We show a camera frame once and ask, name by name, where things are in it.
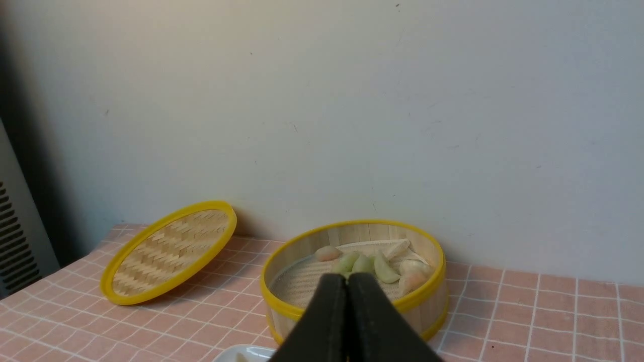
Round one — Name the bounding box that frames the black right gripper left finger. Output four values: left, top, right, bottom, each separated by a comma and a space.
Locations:
270, 274, 347, 361

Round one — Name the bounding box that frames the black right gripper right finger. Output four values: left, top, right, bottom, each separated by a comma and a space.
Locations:
346, 273, 444, 361

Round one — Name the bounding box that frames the white square plate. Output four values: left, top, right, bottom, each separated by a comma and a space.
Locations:
212, 344, 275, 362

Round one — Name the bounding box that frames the pale dumpling at left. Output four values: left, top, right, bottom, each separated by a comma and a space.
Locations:
398, 271, 428, 297

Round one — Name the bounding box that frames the green dumpling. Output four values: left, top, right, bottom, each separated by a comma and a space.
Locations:
373, 250, 400, 284
351, 253, 375, 274
330, 251, 361, 277

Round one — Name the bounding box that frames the white dumpling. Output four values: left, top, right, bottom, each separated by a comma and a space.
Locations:
380, 238, 410, 260
398, 259, 434, 278

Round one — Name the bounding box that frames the bamboo steamer basket yellow rim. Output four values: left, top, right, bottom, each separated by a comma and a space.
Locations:
260, 219, 449, 343

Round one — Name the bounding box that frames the pink dumpling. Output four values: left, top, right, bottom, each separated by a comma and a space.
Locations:
313, 245, 343, 262

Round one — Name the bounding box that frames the pink checkered tablecloth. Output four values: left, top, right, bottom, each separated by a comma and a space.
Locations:
1, 224, 643, 361

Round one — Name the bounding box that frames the bamboo steamer lid yellow rim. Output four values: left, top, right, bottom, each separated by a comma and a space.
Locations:
99, 200, 237, 305

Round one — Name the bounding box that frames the grey vented appliance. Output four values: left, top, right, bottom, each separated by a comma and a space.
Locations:
1, 125, 60, 299

